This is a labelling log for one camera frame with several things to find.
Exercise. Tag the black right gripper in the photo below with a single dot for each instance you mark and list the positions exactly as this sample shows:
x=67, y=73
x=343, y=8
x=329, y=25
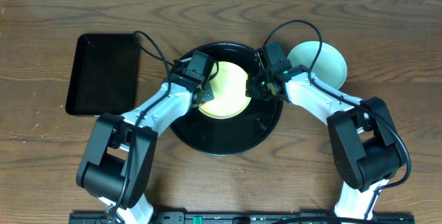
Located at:
x=255, y=90

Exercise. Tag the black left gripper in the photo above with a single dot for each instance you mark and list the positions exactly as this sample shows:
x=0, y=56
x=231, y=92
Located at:
x=206, y=94

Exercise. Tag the yellow plate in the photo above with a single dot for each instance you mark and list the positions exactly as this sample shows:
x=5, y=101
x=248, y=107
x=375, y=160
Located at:
x=229, y=88

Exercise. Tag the mint plate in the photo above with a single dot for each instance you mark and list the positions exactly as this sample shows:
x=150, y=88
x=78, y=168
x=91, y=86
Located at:
x=330, y=67

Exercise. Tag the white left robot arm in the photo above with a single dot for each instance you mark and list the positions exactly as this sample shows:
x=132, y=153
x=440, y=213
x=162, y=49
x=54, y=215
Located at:
x=118, y=158

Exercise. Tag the black round tray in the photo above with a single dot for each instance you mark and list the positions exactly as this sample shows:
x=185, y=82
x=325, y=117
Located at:
x=239, y=133

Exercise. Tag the black rectangular water tray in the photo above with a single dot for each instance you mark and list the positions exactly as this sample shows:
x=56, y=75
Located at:
x=104, y=75

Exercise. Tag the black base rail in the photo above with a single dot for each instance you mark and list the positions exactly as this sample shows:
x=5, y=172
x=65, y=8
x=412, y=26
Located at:
x=199, y=218

